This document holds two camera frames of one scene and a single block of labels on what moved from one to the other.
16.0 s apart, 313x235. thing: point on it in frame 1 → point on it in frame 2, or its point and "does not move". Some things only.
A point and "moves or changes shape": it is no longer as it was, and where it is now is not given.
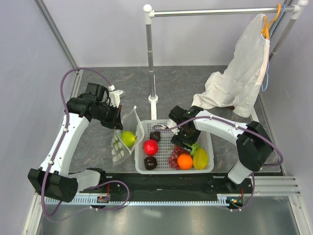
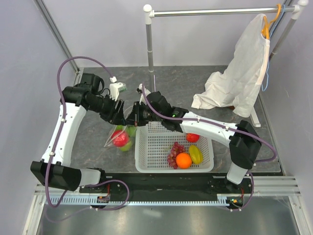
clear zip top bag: (125, 140) moves or changes shape
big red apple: (150, 147) → (120, 138)
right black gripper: (177, 139) → (131, 119)
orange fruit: (185, 161) does not move
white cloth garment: (237, 86) does not move
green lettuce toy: (194, 146) → (126, 147)
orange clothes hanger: (265, 31) does not move
